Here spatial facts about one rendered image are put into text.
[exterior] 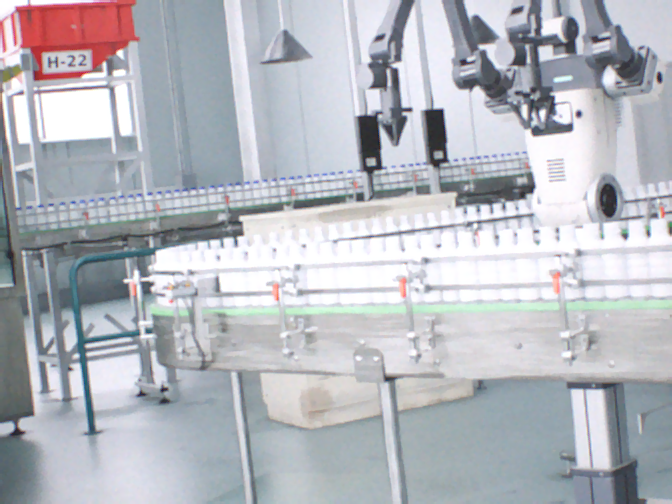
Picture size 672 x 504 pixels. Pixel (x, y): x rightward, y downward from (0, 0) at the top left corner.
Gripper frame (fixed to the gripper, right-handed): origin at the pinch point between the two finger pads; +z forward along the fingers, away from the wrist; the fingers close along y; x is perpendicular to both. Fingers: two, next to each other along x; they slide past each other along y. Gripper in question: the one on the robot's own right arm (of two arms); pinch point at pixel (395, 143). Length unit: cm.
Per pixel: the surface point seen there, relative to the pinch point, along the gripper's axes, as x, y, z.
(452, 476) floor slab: -138, -171, 139
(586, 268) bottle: 68, 17, 33
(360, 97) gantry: -415, -432, -53
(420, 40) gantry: -398, -483, -91
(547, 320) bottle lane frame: 58, 19, 44
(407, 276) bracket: 22.5, 25.3, 32.9
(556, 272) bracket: 67, 26, 33
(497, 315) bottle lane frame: 44, 19, 43
